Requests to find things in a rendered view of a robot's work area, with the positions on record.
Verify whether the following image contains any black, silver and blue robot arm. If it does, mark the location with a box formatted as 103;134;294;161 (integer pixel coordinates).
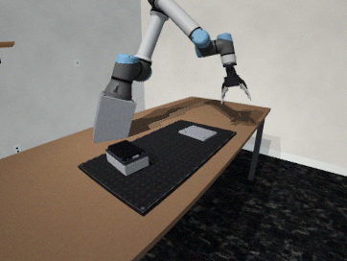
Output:
104;0;237;101

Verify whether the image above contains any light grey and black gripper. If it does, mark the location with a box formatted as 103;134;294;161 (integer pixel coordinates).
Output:
221;62;251;103

